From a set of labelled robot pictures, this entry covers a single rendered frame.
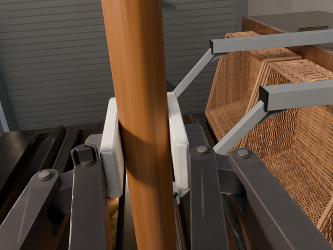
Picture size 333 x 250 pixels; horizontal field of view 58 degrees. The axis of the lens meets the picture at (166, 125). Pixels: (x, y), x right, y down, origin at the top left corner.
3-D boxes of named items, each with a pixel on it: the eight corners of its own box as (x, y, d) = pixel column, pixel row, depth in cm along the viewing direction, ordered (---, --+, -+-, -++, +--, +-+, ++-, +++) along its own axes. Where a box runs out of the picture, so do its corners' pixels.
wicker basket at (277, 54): (288, 160, 137) (229, 167, 136) (248, 109, 187) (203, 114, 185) (304, 54, 114) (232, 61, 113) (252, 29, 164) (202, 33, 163)
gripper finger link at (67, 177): (104, 212, 14) (39, 219, 14) (111, 153, 18) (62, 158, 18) (98, 187, 13) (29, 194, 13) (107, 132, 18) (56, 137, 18)
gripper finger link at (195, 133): (194, 175, 13) (259, 169, 14) (181, 124, 18) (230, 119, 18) (194, 201, 14) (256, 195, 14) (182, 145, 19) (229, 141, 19)
